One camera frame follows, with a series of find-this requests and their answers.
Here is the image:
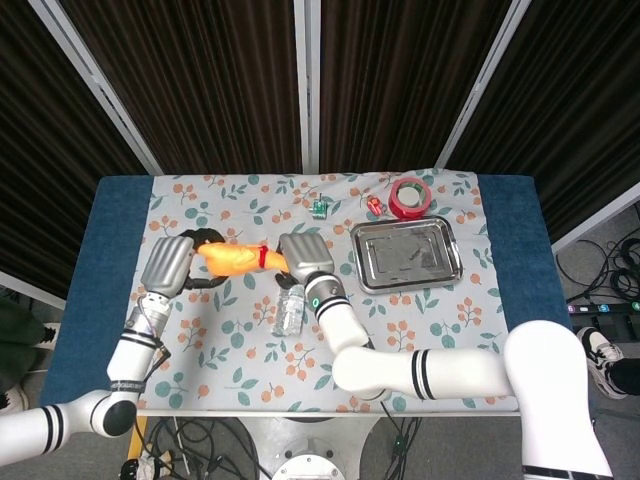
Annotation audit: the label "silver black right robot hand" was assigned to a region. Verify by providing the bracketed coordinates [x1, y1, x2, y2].
[273, 232, 335, 289]

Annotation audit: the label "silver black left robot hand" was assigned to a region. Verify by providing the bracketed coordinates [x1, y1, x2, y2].
[141, 227, 226, 300]

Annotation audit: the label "orange rubber chicken toy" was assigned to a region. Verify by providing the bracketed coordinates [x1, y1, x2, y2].
[194, 241, 291, 278]

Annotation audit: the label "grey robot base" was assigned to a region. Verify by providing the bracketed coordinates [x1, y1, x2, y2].
[239, 414, 381, 480]

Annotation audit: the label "rectangular stainless steel tray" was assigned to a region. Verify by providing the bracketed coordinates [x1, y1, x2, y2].
[349, 215, 464, 295]

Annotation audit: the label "clear plastic water bottle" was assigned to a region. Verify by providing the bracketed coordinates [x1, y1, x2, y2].
[270, 283, 306, 337]

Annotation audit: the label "blue felt table cover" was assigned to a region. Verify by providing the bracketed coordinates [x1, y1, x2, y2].
[38, 174, 571, 409]

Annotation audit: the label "red tape roll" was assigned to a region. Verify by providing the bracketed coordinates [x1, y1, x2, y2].
[388, 177, 432, 221]

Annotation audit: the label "floral leaf print tablecloth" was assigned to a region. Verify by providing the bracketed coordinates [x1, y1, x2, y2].
[134, 169, 519, 414]

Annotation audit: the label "person green clothing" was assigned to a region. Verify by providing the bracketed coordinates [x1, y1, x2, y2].
[0, 297, 47, 374]

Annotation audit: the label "black power strip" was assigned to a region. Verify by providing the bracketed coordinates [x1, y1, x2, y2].
[567, 299, 640, 317]

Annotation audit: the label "white black sneaker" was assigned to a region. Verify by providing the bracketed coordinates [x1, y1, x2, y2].
[577, 327, 626, 401]

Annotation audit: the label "black trouser leg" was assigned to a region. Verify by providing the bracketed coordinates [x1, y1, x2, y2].
[609, 357, 640, 396]

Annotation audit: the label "dark partition panel white frame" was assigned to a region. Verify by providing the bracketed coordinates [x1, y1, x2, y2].
[0, 0, 162, 311]
[434, 0, 640, 251]
[29, 0, 321, 176]
[294, 0, 516, 174]

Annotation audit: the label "yellow strap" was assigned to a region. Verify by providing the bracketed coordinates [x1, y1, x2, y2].
[128, 417, 149, 459]

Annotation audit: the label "tangled black floor cables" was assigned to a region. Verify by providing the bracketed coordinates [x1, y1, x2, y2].
[119, 415, 274, 480]

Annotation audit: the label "black coiled floor cable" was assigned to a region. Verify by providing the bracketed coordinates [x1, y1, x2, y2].
[602, 234, 640, 301]

